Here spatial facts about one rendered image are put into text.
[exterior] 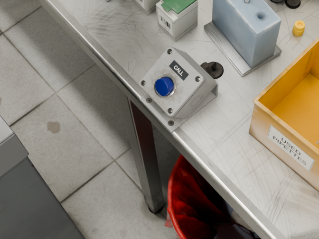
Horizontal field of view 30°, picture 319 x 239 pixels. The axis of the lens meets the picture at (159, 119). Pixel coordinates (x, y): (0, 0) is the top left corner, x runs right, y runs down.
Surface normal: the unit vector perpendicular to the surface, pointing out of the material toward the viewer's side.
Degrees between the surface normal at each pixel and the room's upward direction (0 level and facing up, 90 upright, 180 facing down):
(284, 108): 0
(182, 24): 90
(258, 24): 0
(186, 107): 90
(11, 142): 90
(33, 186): 90
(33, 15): 0
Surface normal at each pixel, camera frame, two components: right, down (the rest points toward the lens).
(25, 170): 0.65, 0.68
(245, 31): -0.85, 0.50
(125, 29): -0.06, -0.42
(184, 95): -0.43, -0.07
